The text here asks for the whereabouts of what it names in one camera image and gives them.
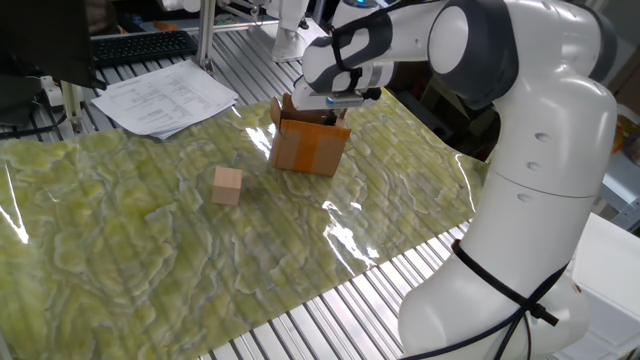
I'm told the silver blue wrist-mounted device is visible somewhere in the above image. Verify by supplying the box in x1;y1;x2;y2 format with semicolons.
324;93;365;109

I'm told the black monitor base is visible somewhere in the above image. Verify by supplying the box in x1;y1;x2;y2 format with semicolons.
0;74;44;129

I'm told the white cabinet box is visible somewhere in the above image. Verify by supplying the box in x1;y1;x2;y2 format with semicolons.
549;212;640;360

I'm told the stack of printed papers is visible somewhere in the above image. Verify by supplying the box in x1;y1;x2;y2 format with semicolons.
91;59;239;140

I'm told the black monitor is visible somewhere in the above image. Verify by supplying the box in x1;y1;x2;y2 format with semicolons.
0;0;108;91

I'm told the wooden cube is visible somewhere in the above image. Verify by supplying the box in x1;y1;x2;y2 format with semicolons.
211;166;244;207

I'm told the black keyboard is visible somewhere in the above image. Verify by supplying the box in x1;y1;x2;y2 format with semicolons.
91;29;199;69

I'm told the black table cable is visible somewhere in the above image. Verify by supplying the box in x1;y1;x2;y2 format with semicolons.
0;110;69;141

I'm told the aluminium frame post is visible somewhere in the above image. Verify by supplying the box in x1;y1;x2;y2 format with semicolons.
195;0;217;75

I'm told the white side table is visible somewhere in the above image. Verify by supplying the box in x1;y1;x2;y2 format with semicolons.
602;152;640;234

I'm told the green marble pattern mat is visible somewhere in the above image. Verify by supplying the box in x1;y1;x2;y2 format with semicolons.
0;79;489;360

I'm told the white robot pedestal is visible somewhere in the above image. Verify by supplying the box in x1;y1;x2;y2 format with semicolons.
271;0;329;64

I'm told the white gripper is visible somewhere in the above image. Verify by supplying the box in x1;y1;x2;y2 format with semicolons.
291;77;384;126

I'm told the aluminium frame rail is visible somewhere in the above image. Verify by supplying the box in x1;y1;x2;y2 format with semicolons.
91;18;281;39

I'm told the thin aluminium post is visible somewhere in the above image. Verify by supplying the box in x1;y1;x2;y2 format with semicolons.
60;81;85;134

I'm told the cardboard box with orange tape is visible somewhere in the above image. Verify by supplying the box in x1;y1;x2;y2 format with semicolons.
268;92;353;177

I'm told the white power strip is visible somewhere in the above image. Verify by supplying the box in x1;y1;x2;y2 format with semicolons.
39;75;84;112

